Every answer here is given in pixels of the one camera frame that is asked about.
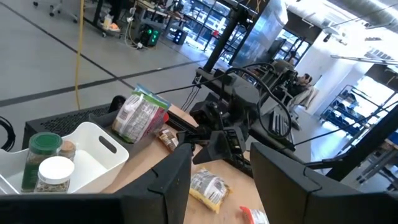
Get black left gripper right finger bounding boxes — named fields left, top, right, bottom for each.
left=250, top=142, right=398, bottom=224

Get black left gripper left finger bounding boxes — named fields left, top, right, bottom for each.
left=113, top=142, right=192, bottom=224

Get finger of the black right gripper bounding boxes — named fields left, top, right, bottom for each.
left=177, top=130, right=200, bottom=146
left=192, top=130, right=233, bottom=166

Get brown spice jar white label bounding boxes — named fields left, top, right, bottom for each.
left=157, top=128, right=180, bottom=152

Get yellow ramen packet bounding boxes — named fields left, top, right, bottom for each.
left=188, top=167, right=233, bottom=214

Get orange ramen packet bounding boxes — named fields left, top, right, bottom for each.
left=239, top=205, right=270, bottom=224

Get green red ramen packet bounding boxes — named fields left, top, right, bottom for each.
left=111, top=91, right=170, bottom=144

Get blue white ramen packet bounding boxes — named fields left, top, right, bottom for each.
left=133, top=83, right=172, bottom=110

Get small brown spice jar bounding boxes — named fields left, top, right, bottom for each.
left=58, top=139, right=77, bottom=161

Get grey label spice jar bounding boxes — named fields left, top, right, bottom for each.
left=34, top=156, right=75, bottom=194

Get green spice jar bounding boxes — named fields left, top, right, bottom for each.
left=21, top=132, right=63, bottom=193

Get backlit black keyboard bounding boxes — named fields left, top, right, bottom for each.
left=269, top=110, right=295, bottom=144

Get white plastic bin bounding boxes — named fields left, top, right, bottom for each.
left=0, top=121, right=130, bottom=195

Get black computer blue lights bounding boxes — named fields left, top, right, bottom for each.
left=172, top=28, right=188, bottom=46

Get metal shelf blue bins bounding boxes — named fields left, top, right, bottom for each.
left=320, top=83, right=398, bottom=138

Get black computer green lights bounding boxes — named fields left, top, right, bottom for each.
left=138, top=24, right=161, bottom=48

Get person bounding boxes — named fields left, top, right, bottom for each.
left=289, top=73, right=320, bottom=106

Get black mesh computer case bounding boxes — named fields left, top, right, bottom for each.
left=22, top=95, right=126, bottom=150

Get office chair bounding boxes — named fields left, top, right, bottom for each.
left=32, top=0, right=78, bottom=23

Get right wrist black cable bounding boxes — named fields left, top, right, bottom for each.
left=225, top=67, right=294, bottom=140

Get black aluminium table frame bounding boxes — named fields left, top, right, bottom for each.
left=167, top=0, right=398, bottom=182

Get yellow floor cable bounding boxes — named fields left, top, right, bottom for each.
left=73, top=0, right=85, bottom=110

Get coiled black floor cable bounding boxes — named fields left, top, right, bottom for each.
left=0, top=116, right=16, bottom=152

